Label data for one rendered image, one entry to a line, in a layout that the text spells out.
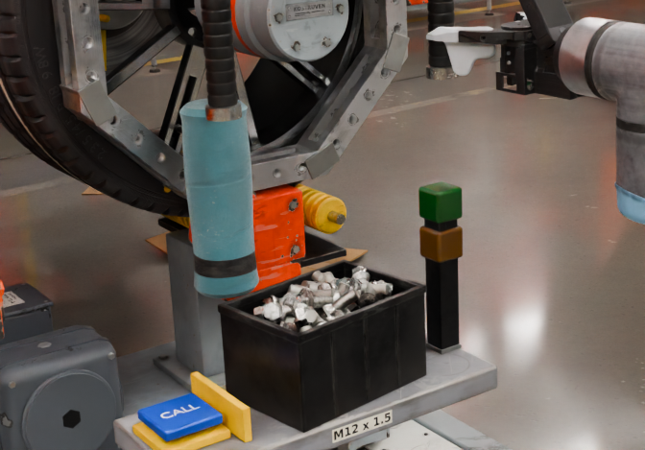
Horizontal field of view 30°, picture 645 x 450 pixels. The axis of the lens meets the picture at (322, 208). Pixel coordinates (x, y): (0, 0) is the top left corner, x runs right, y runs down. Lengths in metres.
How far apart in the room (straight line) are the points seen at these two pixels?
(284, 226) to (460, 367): 0.43
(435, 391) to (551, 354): 1.20
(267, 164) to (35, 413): 0.48
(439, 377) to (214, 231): 0.37
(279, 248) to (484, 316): 1.09
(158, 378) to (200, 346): 0.11
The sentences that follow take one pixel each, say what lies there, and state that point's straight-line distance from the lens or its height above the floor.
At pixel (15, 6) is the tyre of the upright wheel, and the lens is 1.65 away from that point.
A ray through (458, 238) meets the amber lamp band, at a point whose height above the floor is 0.60.
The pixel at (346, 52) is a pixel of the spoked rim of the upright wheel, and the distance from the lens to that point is 1.91.
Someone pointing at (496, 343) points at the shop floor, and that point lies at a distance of 2.65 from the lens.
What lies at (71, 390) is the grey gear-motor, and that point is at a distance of 1.70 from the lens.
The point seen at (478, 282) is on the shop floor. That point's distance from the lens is 3.00.
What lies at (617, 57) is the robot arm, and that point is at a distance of 1.36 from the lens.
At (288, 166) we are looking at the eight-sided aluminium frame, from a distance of 1.78.
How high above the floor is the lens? 1.07
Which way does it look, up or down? 17 degrees down
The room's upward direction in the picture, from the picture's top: 3 degrees counter-clockwise
